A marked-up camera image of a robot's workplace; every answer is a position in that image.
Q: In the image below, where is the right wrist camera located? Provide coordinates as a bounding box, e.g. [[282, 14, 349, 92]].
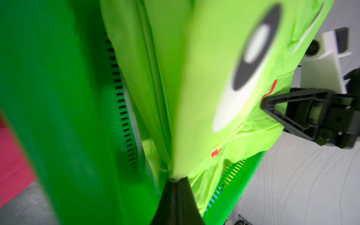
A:
[[300, 27, 352, 94]]

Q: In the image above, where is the lime green frog raincoat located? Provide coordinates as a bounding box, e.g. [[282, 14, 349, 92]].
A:
[[100, 1, 333, 215]]

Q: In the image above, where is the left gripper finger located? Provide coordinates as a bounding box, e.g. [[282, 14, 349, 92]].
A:
[[151, 177, 204, 225]]

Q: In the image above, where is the pink bunny raincoat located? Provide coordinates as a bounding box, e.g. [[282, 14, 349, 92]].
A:
[[1, 116, 36, 207]]

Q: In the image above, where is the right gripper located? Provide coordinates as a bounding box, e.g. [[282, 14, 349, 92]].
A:
[[261, 69, 360, 149]]

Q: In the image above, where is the green plastic basket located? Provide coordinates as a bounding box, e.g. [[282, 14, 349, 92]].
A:
[[1, 1, 263, 225]]

